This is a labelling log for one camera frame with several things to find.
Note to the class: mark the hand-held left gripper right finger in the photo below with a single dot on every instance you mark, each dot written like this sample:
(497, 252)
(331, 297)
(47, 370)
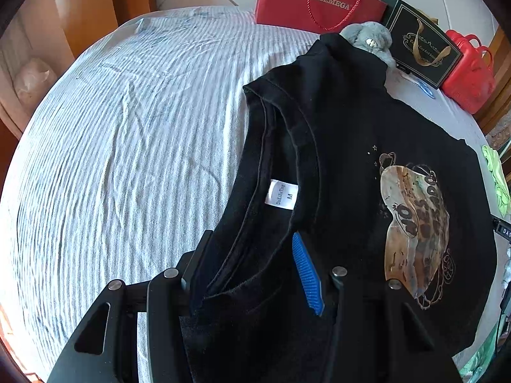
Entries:
(306, 275)

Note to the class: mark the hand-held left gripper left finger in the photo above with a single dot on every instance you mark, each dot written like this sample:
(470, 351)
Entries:
(195, 265)

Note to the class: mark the black printed t-shirt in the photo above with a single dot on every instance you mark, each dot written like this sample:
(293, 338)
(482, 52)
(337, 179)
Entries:
(343, 159)

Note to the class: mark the light green cloth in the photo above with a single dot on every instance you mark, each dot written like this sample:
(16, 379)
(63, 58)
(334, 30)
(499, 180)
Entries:
(497, 175)

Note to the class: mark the red plastic carry case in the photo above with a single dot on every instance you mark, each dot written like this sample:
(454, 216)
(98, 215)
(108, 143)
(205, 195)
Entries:
(471, 75)

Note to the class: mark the grey plush toy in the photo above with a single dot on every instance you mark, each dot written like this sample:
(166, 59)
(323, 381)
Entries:
(369, 40)

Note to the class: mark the red paper gift bag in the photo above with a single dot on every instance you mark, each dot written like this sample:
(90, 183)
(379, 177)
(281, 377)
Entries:
(319, 0)

